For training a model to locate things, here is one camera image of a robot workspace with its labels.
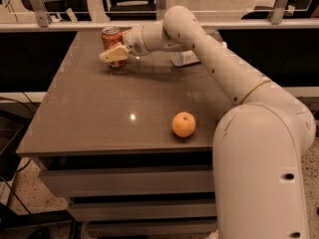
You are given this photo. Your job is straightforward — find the orange fruit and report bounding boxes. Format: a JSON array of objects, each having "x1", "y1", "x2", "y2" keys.
[{"x1": 171, "y1": 112, "x2": 196, "y2": 137}]

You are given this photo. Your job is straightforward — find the middle grey drawer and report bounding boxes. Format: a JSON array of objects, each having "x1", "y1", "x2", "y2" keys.
[{"x1": 68, "y1": 199, "x2": 216, "y2": 221}]

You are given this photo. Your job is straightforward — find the bottom grey drawer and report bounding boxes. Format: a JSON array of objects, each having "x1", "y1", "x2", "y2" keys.
[{"x1": 86, "y1": 219, "x2": 217, "y2": 238}]

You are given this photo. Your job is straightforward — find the red coke can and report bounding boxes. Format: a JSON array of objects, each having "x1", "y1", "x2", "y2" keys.
[{"x1": 102, "y1": 26, "x2": 127, "y2": 69}]

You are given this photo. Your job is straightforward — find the top grey drawer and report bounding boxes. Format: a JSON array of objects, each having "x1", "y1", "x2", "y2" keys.
[{"x1": 39, "y1": 166, "x2": 214, "y2": 197}]

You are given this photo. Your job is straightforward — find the grey drawer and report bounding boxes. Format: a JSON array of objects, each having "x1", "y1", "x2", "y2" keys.
[
  {"x1": 68, "y1": 199, "x2": 216, "y2": 221},
  {"x1": 39, "y1": 166, "x2": 214, "y2": 197},
  {"x1": 86, "y1": 219, "x2": 217, "y2": 238}
]

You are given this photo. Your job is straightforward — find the black office chair middle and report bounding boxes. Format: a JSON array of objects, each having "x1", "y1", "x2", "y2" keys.
[{"x1": 102, "y1": 0, "x2": 157, "y2": 21}]

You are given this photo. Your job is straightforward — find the black office chair right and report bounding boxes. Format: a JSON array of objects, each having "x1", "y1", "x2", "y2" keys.
[{"x1": 243, "y1": 0, "x2": 319, "y2": 24}]

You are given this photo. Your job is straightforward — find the black office chair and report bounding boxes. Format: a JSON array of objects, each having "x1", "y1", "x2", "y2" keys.
[
  {"x1": 102, "y1": 0, "x2": 157, "y2": 21},
  {"x1": 243, "y1": 0, "x2": 319, "y2": 24},
  {"x1": 42, "y1": 0, "x2": 92, "y2": 21}
]

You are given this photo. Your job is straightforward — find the grey drawer cabinet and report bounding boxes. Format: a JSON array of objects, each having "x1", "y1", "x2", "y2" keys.
[{"x1": 18, "y1": 31, "x2": 231, "y2": 225}]

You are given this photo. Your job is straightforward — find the clear plastic water bottle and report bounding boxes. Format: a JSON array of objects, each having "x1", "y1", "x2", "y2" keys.
[{"x1": 171, "y1": 46, "x2": 213, "y2": 67}]

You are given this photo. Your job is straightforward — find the black office chair left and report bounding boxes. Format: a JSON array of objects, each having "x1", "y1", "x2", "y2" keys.
[{"x1": 42, "y1": 0, "x2": 92, "y2": 21}]

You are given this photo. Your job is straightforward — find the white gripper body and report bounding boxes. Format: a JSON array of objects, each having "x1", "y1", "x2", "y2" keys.
[{"x1": 123, "y1": 26, "x2": 146, "y2": 56}]

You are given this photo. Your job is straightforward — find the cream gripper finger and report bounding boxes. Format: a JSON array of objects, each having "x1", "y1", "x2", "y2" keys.
[{"x1": 99, "y1": 43, "x2": 129, "y2": 63}]

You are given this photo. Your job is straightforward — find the metal glass railing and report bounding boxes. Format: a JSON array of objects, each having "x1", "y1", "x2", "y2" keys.
[{"x1": 0, "y1": 0, "x2": 319, "y2": 34}]

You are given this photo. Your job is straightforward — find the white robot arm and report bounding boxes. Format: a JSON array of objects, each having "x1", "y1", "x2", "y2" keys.
[{"x1": 100, "y1": 6, "x2": 316, "y2": 239}]

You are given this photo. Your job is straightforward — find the black floor cable left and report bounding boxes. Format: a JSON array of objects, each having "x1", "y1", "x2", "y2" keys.
[{"x1": 0, "y1": 156, "x2": 51, "y2": 239}]

